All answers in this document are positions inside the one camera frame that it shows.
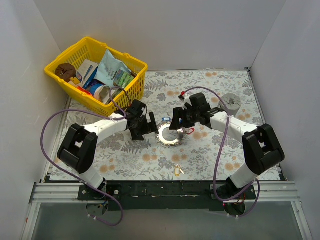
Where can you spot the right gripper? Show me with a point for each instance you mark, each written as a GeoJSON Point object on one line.
{"type": "Point", "coordinates": [182, 117]}

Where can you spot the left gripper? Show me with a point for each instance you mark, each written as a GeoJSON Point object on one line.
{"type": "Point", "coordinates": [144, 126]}

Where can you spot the blue key tag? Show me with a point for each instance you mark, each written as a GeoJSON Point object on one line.
{"type": "Point", "coordinates": [166, 119]}

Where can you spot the red key tag with key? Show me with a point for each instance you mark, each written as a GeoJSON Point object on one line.
{"type": "Point", "coordinates": [189, 131]}

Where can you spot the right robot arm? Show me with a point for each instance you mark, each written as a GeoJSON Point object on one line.
{"type": "Point", "coordinates": [261, 147]}

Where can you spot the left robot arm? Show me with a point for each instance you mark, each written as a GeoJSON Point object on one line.
{"type": "Point", "coordinates": [79, 145]}

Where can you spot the floral patterned table mat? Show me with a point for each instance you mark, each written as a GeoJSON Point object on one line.
{"type": "Point", "coordinates": [204, 154]}

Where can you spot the yellow key tag with key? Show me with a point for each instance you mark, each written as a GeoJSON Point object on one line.
{"type": "Point", "coordinates": [178, 170]}

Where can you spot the green snack packet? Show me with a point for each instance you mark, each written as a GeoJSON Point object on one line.
{"type": "Point", "coordinates": [122, 79]}

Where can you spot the grey brown pouch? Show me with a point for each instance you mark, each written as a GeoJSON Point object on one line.
{"type": "Point", "coordinates": [104, 94]}

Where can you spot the grey wrapped can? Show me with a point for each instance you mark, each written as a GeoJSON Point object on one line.
{"type": "Point", "coordinates": [230, 103]}

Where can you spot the yellow plastic shopping basket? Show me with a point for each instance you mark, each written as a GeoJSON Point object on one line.
{"type": "Point", "coordinates": [94, 50]}

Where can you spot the light blue chips bag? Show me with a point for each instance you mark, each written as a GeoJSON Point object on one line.
{"type": "Point", "coordinates": [108, 69]}

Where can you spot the white blue box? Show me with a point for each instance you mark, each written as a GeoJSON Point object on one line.
{"type": "Point", "coordinates": [86, 73]}

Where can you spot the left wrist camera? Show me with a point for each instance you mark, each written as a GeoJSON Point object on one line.
{"type": "Point", "coordinates": [137, 108]}

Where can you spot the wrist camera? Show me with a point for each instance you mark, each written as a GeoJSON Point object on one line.
{"type": "Point", "coordinates": [137, 108]}
{"type": "Point", "coordinates": [185, 101]}

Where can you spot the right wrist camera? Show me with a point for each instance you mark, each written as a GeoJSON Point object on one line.
{"type": "Point", "coordinates": [185, 101]}

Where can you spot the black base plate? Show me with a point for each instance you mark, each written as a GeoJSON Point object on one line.
{"type": "Point", "coordinates": [160, 195]}

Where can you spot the aluminium frame rail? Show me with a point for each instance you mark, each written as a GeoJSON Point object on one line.
{"type": "Point", "coordinates": [164, 210]}

